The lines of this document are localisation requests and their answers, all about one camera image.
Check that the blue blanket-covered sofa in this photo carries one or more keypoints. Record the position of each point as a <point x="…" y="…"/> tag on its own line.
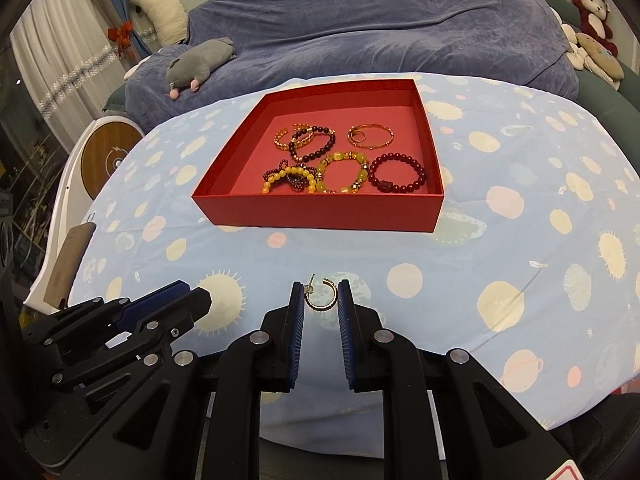
<point x="375" y="15"/>

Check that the gold hoop earring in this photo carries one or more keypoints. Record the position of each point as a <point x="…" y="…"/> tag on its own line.
<point x="320" y="306"/>

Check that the white curtain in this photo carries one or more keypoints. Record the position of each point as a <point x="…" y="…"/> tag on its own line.
<point x="65" y="60"/>

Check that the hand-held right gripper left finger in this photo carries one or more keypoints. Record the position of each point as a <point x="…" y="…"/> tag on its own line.
<point x="297" y="330"/>

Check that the red curtain bow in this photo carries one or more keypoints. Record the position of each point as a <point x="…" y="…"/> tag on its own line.
<point x="120" y="34"/>

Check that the dark green bed frame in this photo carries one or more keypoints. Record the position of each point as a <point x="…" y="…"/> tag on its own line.
<point x="615" y="110"/>

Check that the beige cookie plush toy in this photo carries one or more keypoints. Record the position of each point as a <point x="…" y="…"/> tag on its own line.
<point x="600" y="55"/>

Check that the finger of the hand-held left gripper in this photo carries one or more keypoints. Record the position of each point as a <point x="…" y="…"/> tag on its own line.
<point x="190" y="305"/>
<point x="150" y="300"/>

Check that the thin gold bangle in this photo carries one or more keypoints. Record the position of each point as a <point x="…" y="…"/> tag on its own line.
<point x="392" y="135"/>

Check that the white stand with wooden disc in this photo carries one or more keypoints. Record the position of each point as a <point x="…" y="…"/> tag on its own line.
<point x="107" y="155"/>

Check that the gray mouse plush toy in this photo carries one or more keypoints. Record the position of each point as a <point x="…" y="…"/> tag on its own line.
<point x="200" y="60"/>

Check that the red jewelry box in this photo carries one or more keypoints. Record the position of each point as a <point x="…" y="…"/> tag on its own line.
<point x="310" y="210"/>

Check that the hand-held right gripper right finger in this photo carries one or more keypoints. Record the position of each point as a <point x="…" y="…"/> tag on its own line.
<point x="345" y="330"/>

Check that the white cow plush toy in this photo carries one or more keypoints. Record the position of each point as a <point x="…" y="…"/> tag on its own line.
<point x="165" y="12"/>

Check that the brown leather tag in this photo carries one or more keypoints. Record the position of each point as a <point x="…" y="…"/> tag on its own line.
<point x="67" y="260"/>

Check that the red monkey plush toy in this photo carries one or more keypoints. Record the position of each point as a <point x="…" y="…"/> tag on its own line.
<point x="592" y="20"/>

